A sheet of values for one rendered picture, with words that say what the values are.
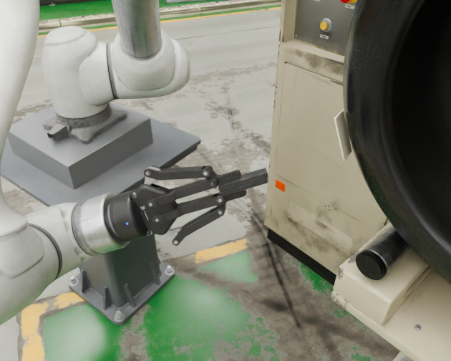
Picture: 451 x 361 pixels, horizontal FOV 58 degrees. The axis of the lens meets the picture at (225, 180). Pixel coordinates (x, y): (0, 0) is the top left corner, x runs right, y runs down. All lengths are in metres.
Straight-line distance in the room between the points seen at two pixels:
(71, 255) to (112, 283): 0.90
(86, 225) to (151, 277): 1.08
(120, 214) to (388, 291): 0.40
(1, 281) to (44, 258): 0.08
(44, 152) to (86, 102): 0.18
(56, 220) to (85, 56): 0.59
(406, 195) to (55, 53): 0.91
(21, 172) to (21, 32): 0.71
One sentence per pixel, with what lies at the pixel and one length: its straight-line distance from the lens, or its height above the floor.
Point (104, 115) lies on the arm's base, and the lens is 1.24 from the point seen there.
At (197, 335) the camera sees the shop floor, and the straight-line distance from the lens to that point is 1.58.
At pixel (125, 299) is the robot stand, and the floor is 0.05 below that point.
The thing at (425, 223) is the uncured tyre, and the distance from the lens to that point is 0.55.
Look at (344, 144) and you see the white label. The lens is 0.57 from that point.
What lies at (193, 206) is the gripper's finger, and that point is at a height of 0.95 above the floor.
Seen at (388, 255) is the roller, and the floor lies 0.92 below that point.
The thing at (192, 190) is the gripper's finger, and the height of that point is 0.97.
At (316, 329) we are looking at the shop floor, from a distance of 1.62.
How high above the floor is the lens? 1.34
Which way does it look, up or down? 37 degrees down
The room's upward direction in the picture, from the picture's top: straight up
